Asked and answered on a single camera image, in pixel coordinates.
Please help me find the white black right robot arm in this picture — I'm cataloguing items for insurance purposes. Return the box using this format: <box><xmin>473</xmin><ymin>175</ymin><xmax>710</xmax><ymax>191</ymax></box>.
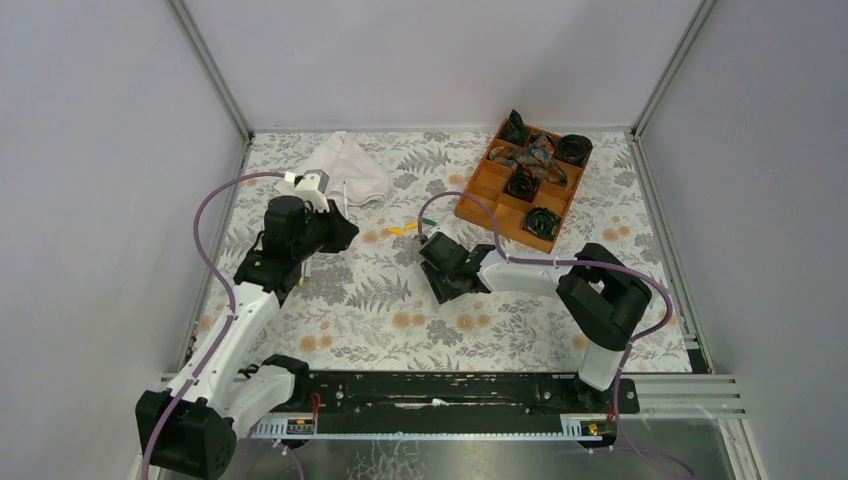
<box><xmin>419</xmin><ymin>232</ymin><xmax>652</xmax><ymax>391</ymax></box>

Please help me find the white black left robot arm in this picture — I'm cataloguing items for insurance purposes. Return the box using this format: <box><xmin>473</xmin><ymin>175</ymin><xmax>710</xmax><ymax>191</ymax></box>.
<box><xmin>135</xmin><ymin>194</ymin><xmax>359</xmax><ymax>479</ymax></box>

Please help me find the white crumpled cloth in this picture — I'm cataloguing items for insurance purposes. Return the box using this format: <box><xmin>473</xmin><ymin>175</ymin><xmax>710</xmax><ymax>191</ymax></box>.
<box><xmin>275</xmin><ymin>131</ymin><xmax>390</xmax><ymax>206</ymax></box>

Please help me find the dark rolled fabric front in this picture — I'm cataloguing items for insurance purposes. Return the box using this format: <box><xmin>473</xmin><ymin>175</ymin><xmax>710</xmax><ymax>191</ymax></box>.
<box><xmin>522</xmin><ymin>206</ymin><xmax>562</xmax><ymax>242</ymax></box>

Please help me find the dark rolled fabric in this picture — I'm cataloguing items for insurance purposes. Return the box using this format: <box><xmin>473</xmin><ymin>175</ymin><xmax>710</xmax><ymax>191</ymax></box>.
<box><xmin>555</xmin><ymin>134</ymin><xmax>593</xmax><ymax>168</ymax></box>
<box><xmin>503</xmin><ymin>165</ymin><xmax>541</xmax><ymax>203</ymax></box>
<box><xmin>522</xmin><ymin>206</ymin><xmax>562</xmax><ymax>242</ymax></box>

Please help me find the dark rolled fabric centre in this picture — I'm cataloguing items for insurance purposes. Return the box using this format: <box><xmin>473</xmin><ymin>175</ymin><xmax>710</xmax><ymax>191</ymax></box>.
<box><xmin>503</xmin><ymin>165</ymin><xmax>541</xmax><ymax>203</ymax></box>

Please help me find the wooden compartment tray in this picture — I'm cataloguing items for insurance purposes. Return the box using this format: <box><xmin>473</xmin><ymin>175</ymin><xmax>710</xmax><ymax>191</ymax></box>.
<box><xmin>454</xmin><ymin>110</ymin><xmax>594</xmax><ymax>253</ymax></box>

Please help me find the patterned fabric strip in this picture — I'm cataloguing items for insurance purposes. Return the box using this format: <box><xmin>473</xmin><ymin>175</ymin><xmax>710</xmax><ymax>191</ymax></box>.
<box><xmin>487</xmin><ymin>132</ymin><xmax>568</xmax><ymax>187</ymax></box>

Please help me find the dark folded fabric back left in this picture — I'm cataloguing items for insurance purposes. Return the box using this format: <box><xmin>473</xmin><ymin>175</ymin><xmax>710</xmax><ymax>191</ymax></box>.
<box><xmin>498</xmin><ymin>110</ymin><xmax>530</xmax><ymax>146</ymax></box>

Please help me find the dark rolled fabric back right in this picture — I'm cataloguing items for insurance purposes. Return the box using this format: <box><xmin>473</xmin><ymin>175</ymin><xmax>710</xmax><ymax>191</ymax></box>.
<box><xmin>555</xmin><ymin>134</ymin><xmax>593</xmax><ymax>168</ymax></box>

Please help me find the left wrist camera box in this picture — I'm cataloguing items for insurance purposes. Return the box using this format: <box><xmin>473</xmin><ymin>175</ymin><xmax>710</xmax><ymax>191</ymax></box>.
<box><xmin>294</xmin><ymin>170</ymin><xmax>330</xmax><ymax>213</ymax></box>

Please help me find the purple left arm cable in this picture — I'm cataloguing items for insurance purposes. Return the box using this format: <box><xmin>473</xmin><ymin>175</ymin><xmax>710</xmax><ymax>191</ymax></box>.
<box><xmin>137</xmin><ymin>172</ymin><xmax>296</xmax><ymax>480</ymax></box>

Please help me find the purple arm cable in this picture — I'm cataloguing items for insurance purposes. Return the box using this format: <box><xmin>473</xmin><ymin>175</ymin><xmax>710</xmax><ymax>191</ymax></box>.
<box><xmin>417</xmin><ymin>192</ymin><xmax>697</xmax><ymax>480</ymax></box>
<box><xmin>137</xmin><ymin>172</ymin><xmax>296</xmax><ymax>480</ymax></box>

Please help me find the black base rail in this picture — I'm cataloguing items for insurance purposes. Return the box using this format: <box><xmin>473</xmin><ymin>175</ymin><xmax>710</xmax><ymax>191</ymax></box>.
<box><xmin>255</xmin><ymin>370</ymin><xmax>640</xmax><ymax>443</ymax></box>

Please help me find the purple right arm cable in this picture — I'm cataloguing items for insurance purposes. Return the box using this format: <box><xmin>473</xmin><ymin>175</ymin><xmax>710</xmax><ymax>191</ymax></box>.
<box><xmin>417</xmin><ymin>192</ymin><xmax>697</xmax><ymax>480</ymax></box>

